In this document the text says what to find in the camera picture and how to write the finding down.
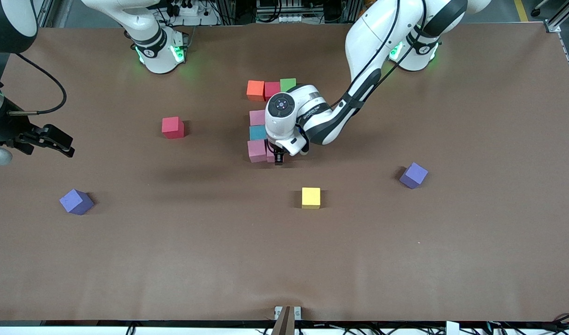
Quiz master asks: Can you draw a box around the yellow foam cube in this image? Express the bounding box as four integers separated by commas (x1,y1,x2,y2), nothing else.
302,187,321,209

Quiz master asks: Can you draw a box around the orange foam cube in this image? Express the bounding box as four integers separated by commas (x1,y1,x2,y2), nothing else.
246,80,265,102

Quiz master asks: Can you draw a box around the purple foam cube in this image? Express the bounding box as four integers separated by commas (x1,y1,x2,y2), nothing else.
59,189,95,215
400,162,428,189

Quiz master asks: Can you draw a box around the brown paper table cover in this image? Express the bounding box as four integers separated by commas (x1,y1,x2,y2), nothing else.
0,22,569,322

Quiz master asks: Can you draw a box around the white power strip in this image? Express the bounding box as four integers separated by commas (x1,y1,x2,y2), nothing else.
166,0,220,26
266,13,315,24

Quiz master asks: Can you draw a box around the brown vertical bar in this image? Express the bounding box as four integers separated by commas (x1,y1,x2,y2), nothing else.
271,306,296,335

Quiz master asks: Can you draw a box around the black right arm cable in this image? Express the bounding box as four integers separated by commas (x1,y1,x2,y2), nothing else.
0,51,68,115

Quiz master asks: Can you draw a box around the aluminium frame profile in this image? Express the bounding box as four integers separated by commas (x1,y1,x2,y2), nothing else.
35,0,57,28
543,0,569,33

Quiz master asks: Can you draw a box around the silver metal bracket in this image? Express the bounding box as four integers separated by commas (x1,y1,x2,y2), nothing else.
274,306,302,321

